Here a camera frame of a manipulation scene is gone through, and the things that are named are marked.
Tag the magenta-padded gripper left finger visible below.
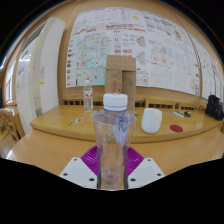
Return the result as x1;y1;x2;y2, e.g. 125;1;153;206
59;145;101;190

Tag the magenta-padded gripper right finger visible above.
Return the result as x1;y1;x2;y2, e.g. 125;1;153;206
124;146;166;190

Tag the clear plastic bottle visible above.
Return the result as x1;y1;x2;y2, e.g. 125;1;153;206
91;92;138;191

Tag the small red-labelled water bottle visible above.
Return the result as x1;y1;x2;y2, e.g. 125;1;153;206
82;77;94;113

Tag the white ceramic mug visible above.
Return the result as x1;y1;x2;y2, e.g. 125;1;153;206
140;107;163;135

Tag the flat round red coaster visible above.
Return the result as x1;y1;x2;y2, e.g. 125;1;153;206
169;124;184;134

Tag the white remote control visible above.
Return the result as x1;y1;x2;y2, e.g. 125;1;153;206
171;111;185;119

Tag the row of wooden chairs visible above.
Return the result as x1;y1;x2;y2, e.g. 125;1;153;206
59;96;208;112

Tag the wooden chair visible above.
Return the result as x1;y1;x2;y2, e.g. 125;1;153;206
0;106;25;158

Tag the black bag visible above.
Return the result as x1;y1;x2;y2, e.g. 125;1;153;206
204;94;224;122

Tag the brown cardboard box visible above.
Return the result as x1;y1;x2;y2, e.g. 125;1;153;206
104;54;137;113

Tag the narrow printed wall poster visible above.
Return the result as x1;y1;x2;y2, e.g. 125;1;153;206
189;33;223;101

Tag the blue-printed wall notice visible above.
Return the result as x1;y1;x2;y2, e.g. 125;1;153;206
17;49;33;78

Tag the large printed wall poster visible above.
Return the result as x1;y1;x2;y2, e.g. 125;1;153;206
65;7;201;98

